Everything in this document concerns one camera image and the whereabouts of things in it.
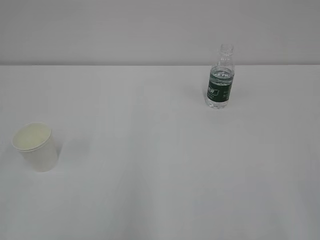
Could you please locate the clear green-label water bottle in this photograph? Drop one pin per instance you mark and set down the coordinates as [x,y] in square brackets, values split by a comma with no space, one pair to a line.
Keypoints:
[221,78]

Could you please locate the white paper cup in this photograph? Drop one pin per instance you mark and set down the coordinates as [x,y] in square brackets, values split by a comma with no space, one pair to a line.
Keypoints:
[35,143]

